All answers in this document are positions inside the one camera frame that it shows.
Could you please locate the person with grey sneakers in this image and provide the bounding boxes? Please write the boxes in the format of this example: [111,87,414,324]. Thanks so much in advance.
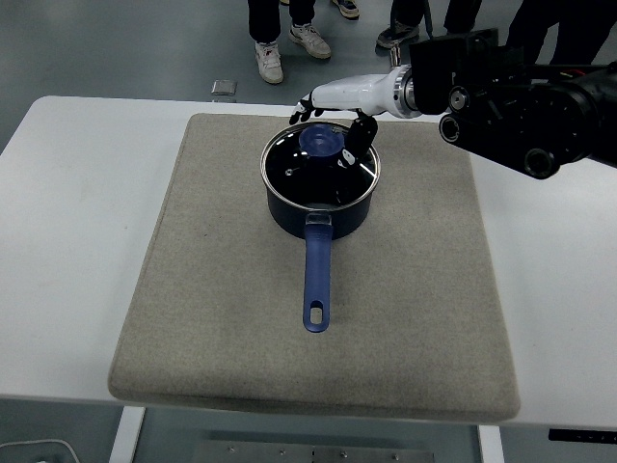
[376,0,483,49]

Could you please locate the grey metal plate with screws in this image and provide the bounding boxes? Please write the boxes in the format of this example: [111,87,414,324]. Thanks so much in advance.
[192,439,438,463]

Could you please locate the black table control panel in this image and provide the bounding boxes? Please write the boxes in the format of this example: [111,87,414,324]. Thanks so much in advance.
[548,427,617,443]

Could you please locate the person with white sneakers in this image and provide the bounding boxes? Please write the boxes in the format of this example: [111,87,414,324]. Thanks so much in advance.
[247,0,333,85]

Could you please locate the person with black striped shoes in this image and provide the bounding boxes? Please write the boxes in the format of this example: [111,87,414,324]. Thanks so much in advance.
[505,0,617,67]

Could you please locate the glass lid with blue knob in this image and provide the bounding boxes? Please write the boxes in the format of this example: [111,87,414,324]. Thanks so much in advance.
[260,121,382,211]

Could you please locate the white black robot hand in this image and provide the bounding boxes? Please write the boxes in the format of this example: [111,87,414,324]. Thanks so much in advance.
[289,68,401,168]

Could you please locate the grey felt mat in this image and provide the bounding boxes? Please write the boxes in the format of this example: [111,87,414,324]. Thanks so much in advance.
[105,113,522,420]

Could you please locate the white table leg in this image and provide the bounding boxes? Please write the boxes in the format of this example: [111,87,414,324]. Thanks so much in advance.
[108,407,146,463]
[479,424,505,463]

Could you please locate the dark blue saucepan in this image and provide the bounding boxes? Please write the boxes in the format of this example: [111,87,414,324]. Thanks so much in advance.
[263,168,373,334]

